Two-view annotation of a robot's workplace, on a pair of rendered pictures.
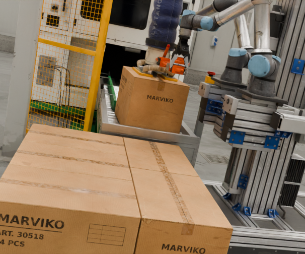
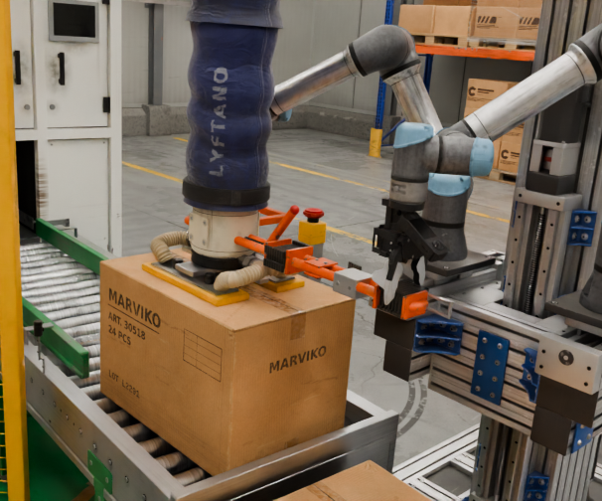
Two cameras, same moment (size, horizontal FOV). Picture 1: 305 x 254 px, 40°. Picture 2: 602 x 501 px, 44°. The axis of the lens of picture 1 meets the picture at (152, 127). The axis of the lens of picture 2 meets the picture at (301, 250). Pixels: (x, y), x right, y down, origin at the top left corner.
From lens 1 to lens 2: 1.70 m
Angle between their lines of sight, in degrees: 29
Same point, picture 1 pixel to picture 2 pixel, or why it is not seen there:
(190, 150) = (382, 450)
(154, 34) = (224, 175)
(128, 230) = not seen: outside the picture
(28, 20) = not seen: outside the picture
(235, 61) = (456, 208)
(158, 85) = (292, 327)
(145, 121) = (271, 432)
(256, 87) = not seen: outside the picture
